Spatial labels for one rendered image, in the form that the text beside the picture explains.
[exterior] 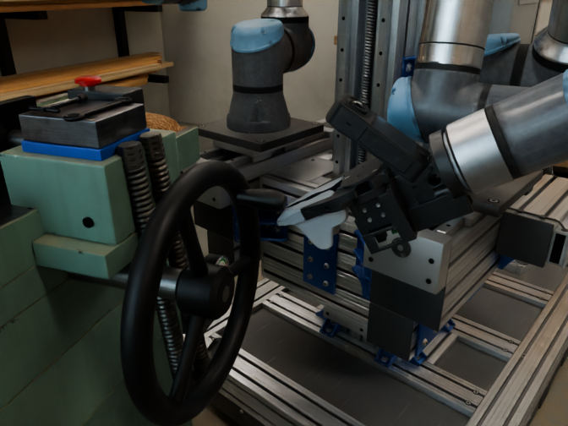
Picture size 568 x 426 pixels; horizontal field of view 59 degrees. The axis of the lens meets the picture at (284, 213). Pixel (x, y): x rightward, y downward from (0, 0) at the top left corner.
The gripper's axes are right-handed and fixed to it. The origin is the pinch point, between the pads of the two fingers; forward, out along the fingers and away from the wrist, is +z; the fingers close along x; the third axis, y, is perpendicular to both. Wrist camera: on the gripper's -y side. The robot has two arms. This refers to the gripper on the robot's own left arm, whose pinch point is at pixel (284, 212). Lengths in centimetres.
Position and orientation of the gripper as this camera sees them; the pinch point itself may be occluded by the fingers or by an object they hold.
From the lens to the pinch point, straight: 58.9
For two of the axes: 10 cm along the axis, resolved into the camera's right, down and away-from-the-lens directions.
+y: 4.9, 8.5, 2.2
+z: -8.1, 3.5, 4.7
